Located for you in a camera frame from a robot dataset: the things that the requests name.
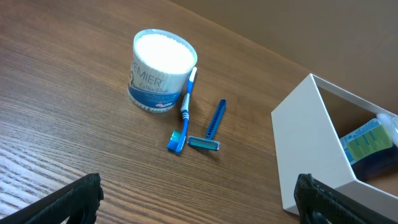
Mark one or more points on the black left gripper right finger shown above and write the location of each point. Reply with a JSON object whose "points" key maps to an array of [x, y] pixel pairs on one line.
{"points": [[318, 203]]}

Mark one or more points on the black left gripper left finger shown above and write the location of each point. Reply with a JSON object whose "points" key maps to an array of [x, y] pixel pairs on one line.
{"points": [[76, 202]]}

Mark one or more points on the dark blue spray bottle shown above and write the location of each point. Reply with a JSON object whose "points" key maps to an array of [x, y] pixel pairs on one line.
{"points": [[371, 149]]}

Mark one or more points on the white open cardboard box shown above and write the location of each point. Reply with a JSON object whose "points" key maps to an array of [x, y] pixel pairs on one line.
{"points": [[307, 126]]}

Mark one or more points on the blue white toothbrush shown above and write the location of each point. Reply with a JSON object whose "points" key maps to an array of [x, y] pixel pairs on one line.
{"points": [[177, 139]]}

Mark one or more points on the blue disposable razor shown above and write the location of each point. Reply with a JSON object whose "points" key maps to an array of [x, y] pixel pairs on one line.
{"points": [[207, 142]]}

